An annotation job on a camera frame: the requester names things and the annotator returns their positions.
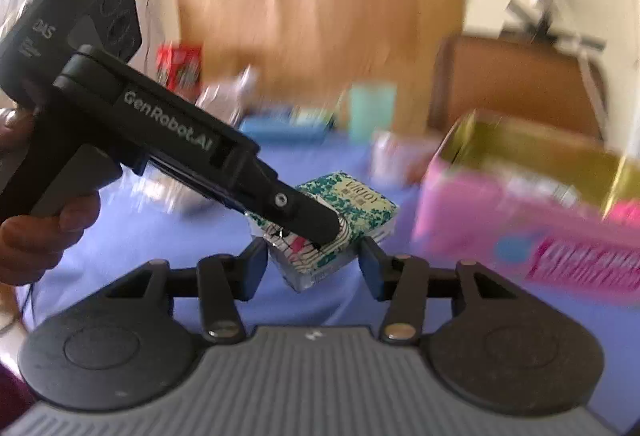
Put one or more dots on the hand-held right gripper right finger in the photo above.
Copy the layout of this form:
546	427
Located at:
371	266

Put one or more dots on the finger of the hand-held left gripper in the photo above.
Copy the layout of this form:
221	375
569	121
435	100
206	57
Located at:
305	216

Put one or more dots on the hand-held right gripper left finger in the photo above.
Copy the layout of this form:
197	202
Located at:
257	262

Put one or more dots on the green patterned tissue packet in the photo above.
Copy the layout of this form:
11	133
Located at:
360	203

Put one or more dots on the pink tin box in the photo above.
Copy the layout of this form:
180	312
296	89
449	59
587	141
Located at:
475	216

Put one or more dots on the person's left hand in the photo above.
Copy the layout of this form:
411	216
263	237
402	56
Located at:
45	241

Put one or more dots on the red cereal box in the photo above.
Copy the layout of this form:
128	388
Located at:
177	64

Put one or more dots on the plastic-wrapped disposable cups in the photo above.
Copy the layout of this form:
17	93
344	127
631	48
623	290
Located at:
227	95

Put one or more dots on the toothpaste box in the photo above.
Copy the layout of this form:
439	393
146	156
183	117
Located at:
285	125

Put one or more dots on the food can with label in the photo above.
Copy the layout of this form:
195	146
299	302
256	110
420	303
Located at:
397	158

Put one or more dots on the blue tablecloth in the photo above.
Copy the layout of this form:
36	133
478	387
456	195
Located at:
150	241

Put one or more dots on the teal plastic cup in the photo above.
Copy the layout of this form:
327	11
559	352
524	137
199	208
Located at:
371	110

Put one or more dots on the wooden board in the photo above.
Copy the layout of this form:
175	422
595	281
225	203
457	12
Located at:
320	0

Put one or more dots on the brown woven chair back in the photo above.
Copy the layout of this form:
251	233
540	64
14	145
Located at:
515	80

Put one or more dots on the black tape strips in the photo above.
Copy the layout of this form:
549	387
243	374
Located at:
565	38

